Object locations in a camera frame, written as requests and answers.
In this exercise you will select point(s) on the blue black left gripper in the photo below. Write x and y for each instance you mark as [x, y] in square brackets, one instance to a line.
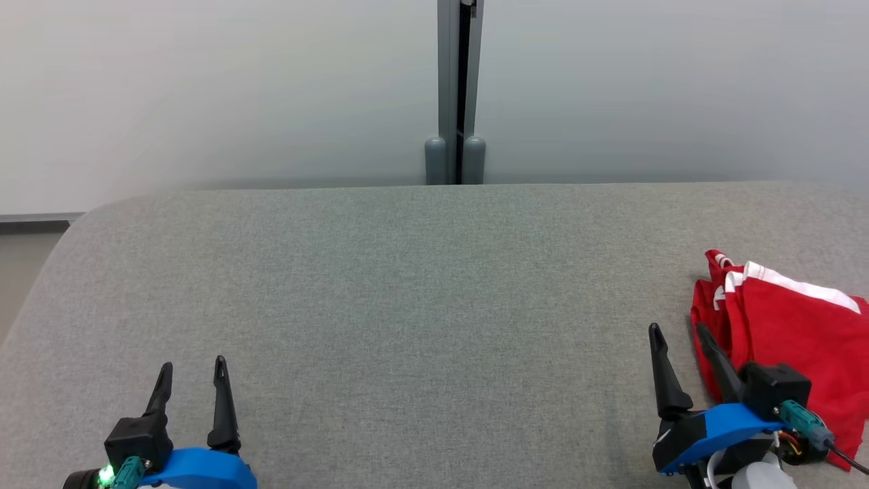
[204, 472]

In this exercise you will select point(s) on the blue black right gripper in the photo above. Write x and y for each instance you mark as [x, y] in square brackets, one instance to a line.
[719, 424]

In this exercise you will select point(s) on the red garment wide white band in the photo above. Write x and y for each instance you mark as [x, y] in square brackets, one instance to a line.
[801, 339]

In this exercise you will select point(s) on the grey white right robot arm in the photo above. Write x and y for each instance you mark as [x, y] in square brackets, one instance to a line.
[760, 479]

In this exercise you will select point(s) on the grey baseboard strip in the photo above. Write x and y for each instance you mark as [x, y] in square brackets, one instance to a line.
[34, 223]

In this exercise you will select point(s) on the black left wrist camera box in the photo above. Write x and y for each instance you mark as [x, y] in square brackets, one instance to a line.
[139, 438]

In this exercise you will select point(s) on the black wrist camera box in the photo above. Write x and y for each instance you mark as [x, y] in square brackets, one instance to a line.
[139, 438]
[774, 390]

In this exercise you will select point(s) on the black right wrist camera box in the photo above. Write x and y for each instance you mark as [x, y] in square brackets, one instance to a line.
[774, 390]

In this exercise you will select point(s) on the grey rounded post foot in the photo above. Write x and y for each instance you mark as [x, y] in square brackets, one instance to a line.
[436, 163]
[474, 161]

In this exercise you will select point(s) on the grey partition post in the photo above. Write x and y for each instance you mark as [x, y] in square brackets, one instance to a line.
[448, 68]

